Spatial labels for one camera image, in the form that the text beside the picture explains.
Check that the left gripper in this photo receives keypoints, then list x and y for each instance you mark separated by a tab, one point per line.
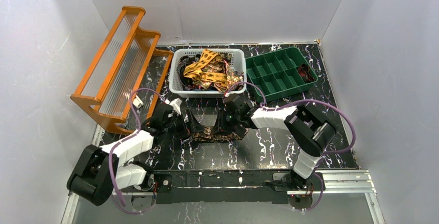
187	120

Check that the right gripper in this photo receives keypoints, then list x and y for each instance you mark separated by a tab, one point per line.
223	119

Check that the black brown floral tie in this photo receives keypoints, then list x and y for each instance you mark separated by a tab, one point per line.
211	134

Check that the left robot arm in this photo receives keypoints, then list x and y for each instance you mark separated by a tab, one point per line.
104	170

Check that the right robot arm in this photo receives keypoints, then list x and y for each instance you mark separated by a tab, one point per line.
311	130

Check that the flamingo patterned tie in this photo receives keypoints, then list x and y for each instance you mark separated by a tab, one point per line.
229	78

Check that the yellow patterned tie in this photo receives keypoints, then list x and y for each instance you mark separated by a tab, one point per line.
209	71

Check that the white plastic basket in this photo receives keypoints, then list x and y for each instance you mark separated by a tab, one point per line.
184	87

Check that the green compartment tray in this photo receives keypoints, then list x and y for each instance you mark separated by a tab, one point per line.
275	74

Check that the orange wooden rack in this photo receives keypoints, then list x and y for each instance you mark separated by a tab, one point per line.
117	69

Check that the rolled dark red tie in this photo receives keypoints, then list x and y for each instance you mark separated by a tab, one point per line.
304	72

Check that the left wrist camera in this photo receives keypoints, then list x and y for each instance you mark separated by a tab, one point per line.
176	104

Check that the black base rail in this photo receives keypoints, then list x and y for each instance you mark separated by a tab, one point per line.
214	186

